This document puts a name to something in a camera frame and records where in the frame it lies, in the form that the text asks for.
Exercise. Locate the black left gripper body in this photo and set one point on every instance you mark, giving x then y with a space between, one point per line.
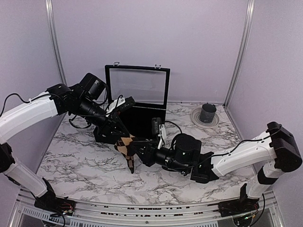
103 128

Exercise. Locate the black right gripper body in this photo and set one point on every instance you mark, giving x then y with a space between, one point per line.
151 159

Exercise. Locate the brown argyle sock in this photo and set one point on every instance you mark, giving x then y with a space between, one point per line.
123 145

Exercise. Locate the black display case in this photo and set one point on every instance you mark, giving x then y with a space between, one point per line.
149 87

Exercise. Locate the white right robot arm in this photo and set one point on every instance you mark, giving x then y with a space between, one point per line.
276 146

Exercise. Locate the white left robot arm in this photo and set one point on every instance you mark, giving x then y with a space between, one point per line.
79 100

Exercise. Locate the beige ceramic plate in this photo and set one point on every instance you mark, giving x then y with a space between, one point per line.
194 116

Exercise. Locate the dark grey ceramic mug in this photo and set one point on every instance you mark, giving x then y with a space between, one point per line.
207 113

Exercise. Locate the aluminium front rail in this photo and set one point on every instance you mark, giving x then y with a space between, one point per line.
96 214

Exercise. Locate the left aluminium corner post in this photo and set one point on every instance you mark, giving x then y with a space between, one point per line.
54 40

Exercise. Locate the aluminium corner post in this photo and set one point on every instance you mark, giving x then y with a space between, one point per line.
54 40
242 49

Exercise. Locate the right aluminium corner post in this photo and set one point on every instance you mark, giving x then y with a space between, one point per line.
242 49

